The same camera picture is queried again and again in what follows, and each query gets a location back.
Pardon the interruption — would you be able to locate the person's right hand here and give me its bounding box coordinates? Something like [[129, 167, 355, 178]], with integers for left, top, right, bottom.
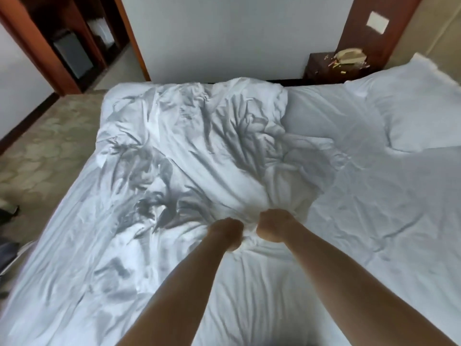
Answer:
[[255, 209, 298, 244]]

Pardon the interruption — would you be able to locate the person's left forearm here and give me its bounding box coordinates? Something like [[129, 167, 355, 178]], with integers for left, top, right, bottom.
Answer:
[[117, 234, 235, 346]]

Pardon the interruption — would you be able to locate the white wall switch panel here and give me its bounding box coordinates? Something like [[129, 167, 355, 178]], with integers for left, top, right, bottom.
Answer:
[[366, 11, 390, 34]]

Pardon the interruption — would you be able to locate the white pillow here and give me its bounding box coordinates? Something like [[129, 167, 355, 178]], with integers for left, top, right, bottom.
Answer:
[[344, 52, 461, 152]]

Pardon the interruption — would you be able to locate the white bed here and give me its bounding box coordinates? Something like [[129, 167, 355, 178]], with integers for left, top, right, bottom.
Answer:
[[0, 55, 461, 346]]

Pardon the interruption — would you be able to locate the white duvet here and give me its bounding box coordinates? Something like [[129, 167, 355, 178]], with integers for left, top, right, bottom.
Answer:
[[0, 77, 348, 346]]

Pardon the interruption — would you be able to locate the scatter of small coloured pieces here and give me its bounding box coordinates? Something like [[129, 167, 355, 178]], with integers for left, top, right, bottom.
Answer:
[[324, 53, 370, 75]]

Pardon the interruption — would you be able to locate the wooden nightstand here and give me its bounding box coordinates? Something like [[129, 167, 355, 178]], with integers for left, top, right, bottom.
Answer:
[[303, 52, 370, 85]]

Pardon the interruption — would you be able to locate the wooden wardrobe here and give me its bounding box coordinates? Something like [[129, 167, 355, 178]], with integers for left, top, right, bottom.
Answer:
[[0, 0, 150, 96]]

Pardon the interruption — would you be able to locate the person's right forearm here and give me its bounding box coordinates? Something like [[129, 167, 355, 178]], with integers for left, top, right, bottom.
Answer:
[[282, 221, 456, 346]]

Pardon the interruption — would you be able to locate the beige telephone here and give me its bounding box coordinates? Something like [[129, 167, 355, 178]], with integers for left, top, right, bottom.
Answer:
[[333, 48, 366, 65]]

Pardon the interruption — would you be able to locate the dark grey safe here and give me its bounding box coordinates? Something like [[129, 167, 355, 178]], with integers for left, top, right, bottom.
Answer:
[[52, 30, 94, 80]]

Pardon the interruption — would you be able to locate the person's left hand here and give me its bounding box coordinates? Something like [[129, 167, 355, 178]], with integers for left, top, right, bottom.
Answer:
[[208, 218, 245, 253]]

